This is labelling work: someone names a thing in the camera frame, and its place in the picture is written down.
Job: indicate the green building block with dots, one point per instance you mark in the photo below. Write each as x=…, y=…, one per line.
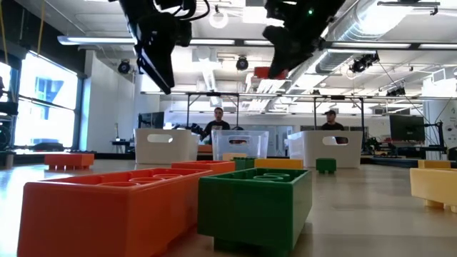
x=325, y=165
x=250, y=210
x=244, y=164

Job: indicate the orange-yellow building block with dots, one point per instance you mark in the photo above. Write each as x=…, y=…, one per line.
x=233, y=156
x=278, y=163
x=433, y=164
x=433, y=185

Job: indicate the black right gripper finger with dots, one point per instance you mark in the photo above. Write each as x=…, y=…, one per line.
x=285, y=53

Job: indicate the large bright window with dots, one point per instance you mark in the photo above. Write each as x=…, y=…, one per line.
x=46, y=121

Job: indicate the black ceiling light rail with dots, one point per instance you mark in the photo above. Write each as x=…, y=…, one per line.
x=407, y=3

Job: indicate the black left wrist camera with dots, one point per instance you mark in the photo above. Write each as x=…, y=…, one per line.
x=184, y=34

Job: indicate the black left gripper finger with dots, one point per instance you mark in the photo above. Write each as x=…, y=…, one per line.
x=145, y=57
x=162, y=64

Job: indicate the orange box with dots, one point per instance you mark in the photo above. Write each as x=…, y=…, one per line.
x=205, y=148

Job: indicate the long black light bar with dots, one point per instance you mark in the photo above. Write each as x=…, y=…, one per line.
x=375, y=45

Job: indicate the white ceiling air unit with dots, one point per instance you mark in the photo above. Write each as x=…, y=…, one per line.
x=255, y=16

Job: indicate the white plastic bin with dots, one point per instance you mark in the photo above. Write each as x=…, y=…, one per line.
x=307, y=153
x=171, y=153

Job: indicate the red-orange building block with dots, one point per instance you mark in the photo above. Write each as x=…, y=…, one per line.
x=107, y=214
x=69, y=161
x=260, y=72
x=203, y=166

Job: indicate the clear plastic bin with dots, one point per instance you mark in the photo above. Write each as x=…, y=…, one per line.
x=257, y=142

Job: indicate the black ceiling spotlight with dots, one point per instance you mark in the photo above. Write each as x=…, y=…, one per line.
x=124, y=66
x=364, y=62
x=242, y=63

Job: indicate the silver air duct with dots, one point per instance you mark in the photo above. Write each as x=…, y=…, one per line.
x=360, y=25

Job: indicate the person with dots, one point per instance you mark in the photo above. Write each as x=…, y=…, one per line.
x=216, y=125
x=331, y=125

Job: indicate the black monitor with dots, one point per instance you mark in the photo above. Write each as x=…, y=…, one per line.
x=407, y=128
x=153, y=120

